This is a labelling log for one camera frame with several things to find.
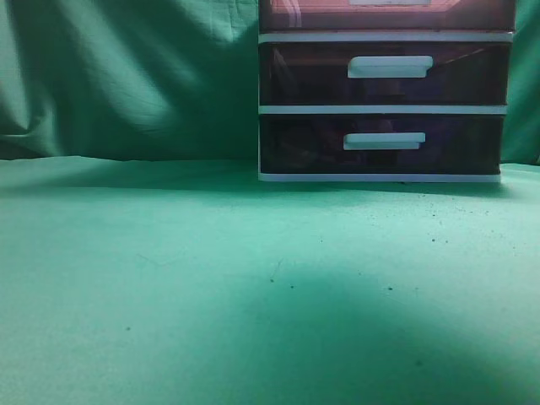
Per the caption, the white plastic drawer cabinet frame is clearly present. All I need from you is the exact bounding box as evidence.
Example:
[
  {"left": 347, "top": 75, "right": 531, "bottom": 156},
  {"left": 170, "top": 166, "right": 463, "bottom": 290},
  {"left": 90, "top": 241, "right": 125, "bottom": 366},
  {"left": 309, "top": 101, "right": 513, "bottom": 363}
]
[{"left": 258, "top": 23, "right": 516, "bottom": 182}]

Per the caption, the green cloth backdrop and cover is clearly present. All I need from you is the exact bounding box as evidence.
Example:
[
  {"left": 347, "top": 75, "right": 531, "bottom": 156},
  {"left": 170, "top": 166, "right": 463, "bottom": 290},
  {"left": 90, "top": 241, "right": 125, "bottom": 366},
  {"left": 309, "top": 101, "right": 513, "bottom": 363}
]
[{"left": 1, "top": 1, "right": 539, "bottom": 404}]

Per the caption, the translucent purple drawer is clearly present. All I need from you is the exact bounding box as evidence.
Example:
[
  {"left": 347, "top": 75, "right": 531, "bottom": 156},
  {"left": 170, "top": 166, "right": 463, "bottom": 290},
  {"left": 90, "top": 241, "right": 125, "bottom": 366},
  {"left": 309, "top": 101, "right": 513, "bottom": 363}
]
[
  {"left": 259, "top": 41, "right": 511, "bottom": 105},
  {"left": 258, "top": 0, "right": 516, "bottom": 32},
  {"left": 259, "top": 114, "right": 503, "bottom": 175}
]

